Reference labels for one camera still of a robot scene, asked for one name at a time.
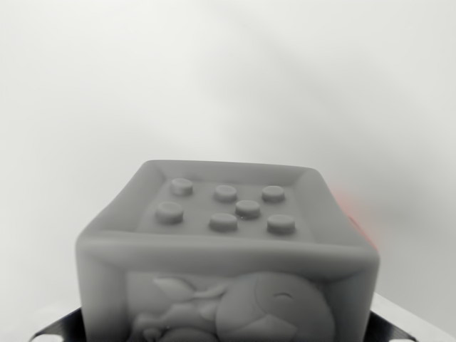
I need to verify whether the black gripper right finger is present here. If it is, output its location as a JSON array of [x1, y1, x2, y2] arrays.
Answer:
[[366, 294, 456, 342]]

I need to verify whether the red studded cube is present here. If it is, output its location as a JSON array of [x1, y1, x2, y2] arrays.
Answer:
[[329, 183, 378, 251]]

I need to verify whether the grey embossed studded cube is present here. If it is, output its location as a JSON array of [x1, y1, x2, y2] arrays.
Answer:
[[74, 159, 382, 342]]

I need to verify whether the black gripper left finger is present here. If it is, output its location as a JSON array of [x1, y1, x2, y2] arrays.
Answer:
[[33, 306, 84, 342]]

